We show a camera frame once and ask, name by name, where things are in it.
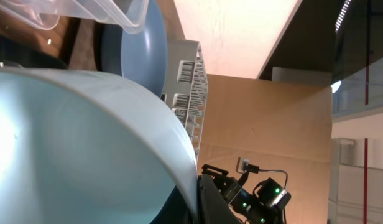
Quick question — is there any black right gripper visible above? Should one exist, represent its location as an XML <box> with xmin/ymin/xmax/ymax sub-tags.
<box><xmin>202</xmin><ymin>164</ymin><xmax>291</xmax><ymax>224</ymax></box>

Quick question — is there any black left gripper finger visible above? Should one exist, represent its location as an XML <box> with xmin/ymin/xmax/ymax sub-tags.
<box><xmin>197</xmin><ymin>174</ymin><xmax>241</xmax><ymax>224</ymax></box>

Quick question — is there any light blue bowl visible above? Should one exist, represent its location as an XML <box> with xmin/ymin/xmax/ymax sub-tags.
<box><xmin>0</xmin><ymin>67</ymin><xmax>198</xmax><ymax>223</ymax></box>

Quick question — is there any grey dishwasher rack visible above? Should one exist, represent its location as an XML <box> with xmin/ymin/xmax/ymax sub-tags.
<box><xmin>162</xmin><ymin>40</ymin><xmax>208</xmax><ymax>157</ymax></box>

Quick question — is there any clear plastic waste bin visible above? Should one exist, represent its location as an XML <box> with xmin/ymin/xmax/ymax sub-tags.
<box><xmin>0</xmin><ymin>0</ymin><xmax>149</xmax><ymax>34</ymax></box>

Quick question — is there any dark blue plate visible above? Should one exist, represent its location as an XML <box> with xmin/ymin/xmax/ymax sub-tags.
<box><xmin>100</xmin><ymin>1</ymin><xmax>168</xmax><ymax>97</ymax></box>

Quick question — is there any brown serving tray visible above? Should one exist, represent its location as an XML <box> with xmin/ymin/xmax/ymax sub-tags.
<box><xmin>68</xmin><ymin>19</ymin><xmax>98</xmax><ymax>71</ymax></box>

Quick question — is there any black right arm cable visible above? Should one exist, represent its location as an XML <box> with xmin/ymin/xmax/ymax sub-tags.
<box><xmin>252</xmin><ymin>167</ymin><xmax>289</xmax><ymax>224</ymax></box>

